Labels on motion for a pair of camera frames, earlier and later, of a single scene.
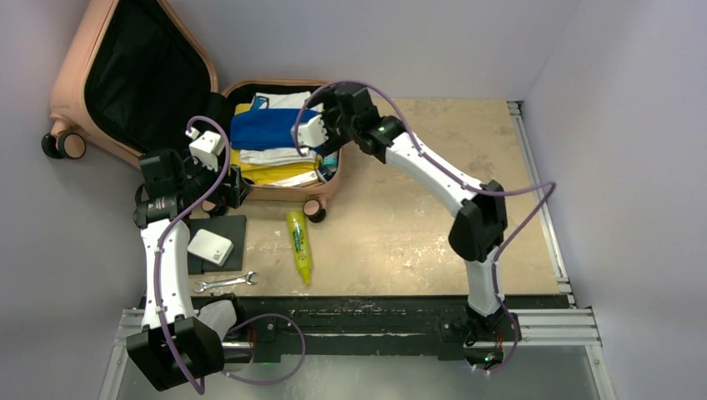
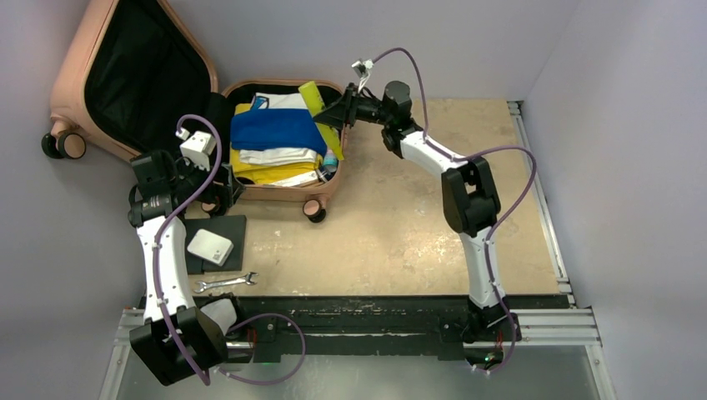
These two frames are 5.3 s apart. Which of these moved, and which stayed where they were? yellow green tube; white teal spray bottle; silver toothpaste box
Moved: yellow green tube
Stayed: silver toothpaste box; white teal spray bottle
